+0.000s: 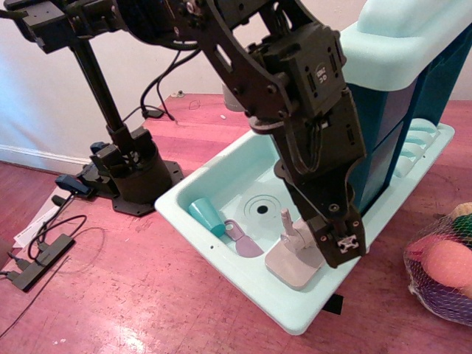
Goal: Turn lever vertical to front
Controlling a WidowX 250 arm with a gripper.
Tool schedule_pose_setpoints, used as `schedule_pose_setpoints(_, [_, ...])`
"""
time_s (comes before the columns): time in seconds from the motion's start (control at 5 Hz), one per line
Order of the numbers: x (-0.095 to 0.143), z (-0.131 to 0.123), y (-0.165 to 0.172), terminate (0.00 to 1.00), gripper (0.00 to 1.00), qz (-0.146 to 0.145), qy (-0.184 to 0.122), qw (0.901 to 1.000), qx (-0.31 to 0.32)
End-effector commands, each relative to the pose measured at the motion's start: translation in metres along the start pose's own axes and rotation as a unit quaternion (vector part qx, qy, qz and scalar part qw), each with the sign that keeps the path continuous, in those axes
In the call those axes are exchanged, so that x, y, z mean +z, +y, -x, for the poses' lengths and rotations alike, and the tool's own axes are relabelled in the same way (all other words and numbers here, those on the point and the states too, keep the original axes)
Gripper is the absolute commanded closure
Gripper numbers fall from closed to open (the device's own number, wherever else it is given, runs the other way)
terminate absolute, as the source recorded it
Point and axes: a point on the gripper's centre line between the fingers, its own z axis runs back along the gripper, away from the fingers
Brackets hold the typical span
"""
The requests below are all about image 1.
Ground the black velcro strap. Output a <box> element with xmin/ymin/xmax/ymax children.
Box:
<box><xmin>324</xmin><ymin>294</ymin><xmax>344</xmax><ymax>316</ymax></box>

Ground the mesh bag of toy fruit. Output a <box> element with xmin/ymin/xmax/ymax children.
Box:
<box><xmin>403</xmin><ymin>202</ymin><xmax>471</xmax><ymax>327</ymax></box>

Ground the black usb hub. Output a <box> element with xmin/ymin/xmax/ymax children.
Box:
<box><xmin>12</xmin><ymin>234</ymin><xmax>76</xmax><ymax>292</ymax></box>

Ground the purple toy spatula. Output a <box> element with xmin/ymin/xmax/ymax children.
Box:
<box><xmin>224</xmin><ymin>219</ymin><xmax>264</xmax><ymax>258</ymax></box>

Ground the teal toy kitchen cabinet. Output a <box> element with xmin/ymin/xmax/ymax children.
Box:
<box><xmin>341</xmin><ymin>1</ymin><xmax>471</xmax><ymax>213</ymax></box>

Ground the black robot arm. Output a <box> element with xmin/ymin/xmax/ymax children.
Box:
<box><xmin>1</xmin><ymin>1</ymin><xmax>366</xmax><ymax>267</ymax></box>

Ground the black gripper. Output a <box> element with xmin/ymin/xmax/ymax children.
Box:
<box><xmin>273</xmin><ymin>88</ymin><xmax>371</xmax><ymax>269</ymax></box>

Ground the black power adapter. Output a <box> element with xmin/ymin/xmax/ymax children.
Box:
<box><xmin>142</xmin><ymin>108</ymin><xmax>164</xmax><ymax>119</ymax></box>

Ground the grey toy faucet lever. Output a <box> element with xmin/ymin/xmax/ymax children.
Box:
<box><xmin>280</xmin><ymin>209</ymin><xmax>295</xmax><ymax>237</ymax></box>

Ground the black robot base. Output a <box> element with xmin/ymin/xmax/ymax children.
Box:
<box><xmin>77</xmin><ymin>125</ymin><xmax>184</xmax><ymax>217</ymax></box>

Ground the mint toy sink counter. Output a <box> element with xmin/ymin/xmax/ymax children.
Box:
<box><xmin>154</xmin><ymin>122</ymin><xmax>456</xmax><ymax>336</ymax></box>

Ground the teal plastic cup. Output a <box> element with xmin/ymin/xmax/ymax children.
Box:
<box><xmin>187</xmin><ymin>198</ymin><xmax>226</xmax><ymax>237</ymax></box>

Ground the blue clamp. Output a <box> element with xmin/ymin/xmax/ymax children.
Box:
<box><xmin>55</xmin><ymin>175</ymin><xmax>92</xmax><ymax>197</ymax></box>

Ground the black cable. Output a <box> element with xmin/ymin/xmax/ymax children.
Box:
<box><xmin>122</xmin><ymin>47</ymin><xmax>200</xmax><ymax>122</ymax></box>

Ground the white paper sheet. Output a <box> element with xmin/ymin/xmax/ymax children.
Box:
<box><xmin>13</xmin><ymin>187</ymin><xmax>69</xmax><ymax>249</ymax></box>

